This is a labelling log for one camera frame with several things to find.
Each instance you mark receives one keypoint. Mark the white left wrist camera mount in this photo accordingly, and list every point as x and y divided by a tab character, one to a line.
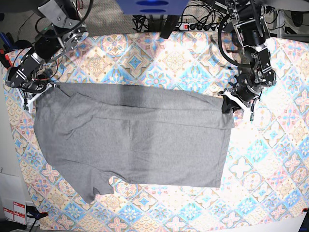
248	108

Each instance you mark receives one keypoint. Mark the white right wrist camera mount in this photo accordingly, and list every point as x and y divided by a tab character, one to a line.
29	96

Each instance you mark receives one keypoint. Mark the grey T-shirt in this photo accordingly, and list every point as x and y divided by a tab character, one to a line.
143	135

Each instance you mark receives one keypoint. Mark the red clamp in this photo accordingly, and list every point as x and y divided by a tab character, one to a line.
5	60

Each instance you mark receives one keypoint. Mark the white box red labels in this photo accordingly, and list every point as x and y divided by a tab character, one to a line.
12	198

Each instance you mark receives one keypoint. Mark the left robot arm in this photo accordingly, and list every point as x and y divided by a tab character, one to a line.
246	18

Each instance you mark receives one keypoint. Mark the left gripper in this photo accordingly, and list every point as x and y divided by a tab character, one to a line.
245	89

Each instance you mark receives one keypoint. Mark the colourful patterned tablecloth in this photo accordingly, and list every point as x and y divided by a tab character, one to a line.
266	172

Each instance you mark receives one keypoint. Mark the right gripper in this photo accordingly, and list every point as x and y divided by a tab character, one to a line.
27	81

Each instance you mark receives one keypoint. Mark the blue box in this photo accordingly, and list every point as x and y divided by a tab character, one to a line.
152	7

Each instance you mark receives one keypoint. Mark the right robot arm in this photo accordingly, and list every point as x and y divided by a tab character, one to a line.
66	30

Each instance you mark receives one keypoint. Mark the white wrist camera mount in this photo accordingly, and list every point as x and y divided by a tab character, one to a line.
29	96
248	108

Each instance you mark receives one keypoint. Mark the white power strip red switch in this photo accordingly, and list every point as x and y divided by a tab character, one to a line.
197	27

